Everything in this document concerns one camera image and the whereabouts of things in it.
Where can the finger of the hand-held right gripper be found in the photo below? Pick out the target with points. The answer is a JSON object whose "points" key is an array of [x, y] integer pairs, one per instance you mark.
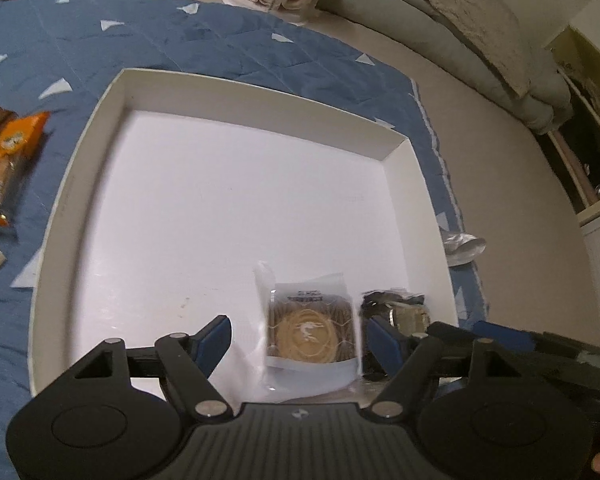
{"points": [[502, 336]]}

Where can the grey duvet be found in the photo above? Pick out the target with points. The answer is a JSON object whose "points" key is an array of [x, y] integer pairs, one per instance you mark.
{"points": [[430, 45]]}

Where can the white cardboard box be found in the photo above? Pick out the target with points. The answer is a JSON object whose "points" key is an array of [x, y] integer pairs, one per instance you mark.
{"points": [[230, 200]]}

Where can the beige textured blanket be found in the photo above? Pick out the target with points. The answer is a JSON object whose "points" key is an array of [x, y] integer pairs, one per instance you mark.
{"points": [[460, 5]]}

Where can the cream wooden cabinet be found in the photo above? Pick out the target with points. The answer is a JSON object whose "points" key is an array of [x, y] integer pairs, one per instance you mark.
{"points": [[592, 125]]}

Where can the dark snack packet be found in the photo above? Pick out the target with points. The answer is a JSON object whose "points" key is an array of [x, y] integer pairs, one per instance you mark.
{"points": [[392, 307]]}

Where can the orange snack packet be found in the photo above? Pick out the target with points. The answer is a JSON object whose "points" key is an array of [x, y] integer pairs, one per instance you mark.
{"points": [[10, 160]]}

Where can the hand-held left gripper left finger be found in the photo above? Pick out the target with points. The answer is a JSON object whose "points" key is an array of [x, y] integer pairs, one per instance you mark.
{"points": [[212, 344]]}

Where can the clear brown cookie packet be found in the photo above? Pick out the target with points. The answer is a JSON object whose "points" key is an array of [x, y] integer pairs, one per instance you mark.
{"points": [[307, 330]]}

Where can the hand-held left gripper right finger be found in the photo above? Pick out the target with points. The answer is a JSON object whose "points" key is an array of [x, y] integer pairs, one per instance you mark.
{"points": [[384, 346]]}

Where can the blue blanket with white triangles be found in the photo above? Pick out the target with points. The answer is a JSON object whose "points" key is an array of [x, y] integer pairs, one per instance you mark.
{"points": [[220, 35]]}

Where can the silver foil wrapper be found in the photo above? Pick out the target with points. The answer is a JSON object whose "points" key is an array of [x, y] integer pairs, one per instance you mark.
{"points": [[462, 250]]}

